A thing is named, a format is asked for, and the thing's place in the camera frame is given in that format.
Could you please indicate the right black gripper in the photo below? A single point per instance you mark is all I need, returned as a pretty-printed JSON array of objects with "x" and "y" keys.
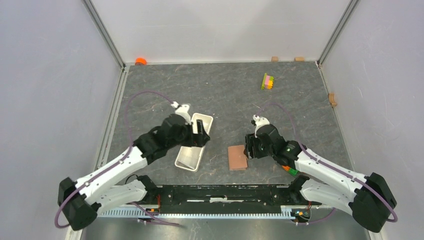
[{"x": 250, "y": 140}]

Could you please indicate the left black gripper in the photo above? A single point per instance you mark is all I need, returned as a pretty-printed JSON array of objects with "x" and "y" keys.
[{"x": 199, "y": 139}]

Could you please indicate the brown leather card holder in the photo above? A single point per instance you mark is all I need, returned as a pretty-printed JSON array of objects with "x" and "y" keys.
[{"x": 237, "y": 159}]

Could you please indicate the white rectangular tray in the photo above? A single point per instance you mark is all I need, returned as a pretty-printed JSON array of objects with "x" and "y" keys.
[{"x": 189, "y": 158}]

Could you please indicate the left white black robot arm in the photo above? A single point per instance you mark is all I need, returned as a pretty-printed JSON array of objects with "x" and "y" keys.
[{"x": 81, "y": 201}]

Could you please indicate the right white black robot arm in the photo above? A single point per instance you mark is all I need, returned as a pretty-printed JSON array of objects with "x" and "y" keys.
[{"x": 367, "y": 198}]

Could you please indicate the orange horseshoe toy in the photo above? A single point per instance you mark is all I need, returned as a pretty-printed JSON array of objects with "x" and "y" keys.
[{"x": 286, "y": 168}]

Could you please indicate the green toy block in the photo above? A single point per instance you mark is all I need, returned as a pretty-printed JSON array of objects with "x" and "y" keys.
[{"x": 292, "y": 172}]

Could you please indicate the colourful toy brick stack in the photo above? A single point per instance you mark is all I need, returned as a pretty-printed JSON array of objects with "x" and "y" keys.
[{"x": 267, "y": 82}]

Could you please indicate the curved wooden piece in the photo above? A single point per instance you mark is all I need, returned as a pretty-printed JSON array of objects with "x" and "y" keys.
[{"x": 332, "y": 100}]

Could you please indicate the orange round cap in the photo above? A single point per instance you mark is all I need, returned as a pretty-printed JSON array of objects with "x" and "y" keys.
[{"x": 140, "y": 61}]

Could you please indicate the flat wooden block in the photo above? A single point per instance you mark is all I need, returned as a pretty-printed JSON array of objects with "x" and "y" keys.
[{"x": 299, "y": 59}]

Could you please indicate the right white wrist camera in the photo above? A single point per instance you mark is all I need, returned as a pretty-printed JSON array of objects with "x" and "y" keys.
[{"x": 258, "y": 122}]

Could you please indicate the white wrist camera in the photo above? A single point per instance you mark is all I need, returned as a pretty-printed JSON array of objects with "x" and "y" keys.
[
  {"x": 182, "y": 110},
  {"x": 258, "y": 122}
]

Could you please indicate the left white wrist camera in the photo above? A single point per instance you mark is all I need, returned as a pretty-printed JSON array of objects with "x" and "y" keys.
[{"x": 182, "y": 110}]

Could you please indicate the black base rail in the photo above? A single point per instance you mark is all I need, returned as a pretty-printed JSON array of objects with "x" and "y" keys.
[{"x": 222, "y": 199}]

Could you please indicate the blue-white cable duct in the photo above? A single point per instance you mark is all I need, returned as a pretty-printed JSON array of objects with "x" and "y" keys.
[{"x": 134, "y": 212}]

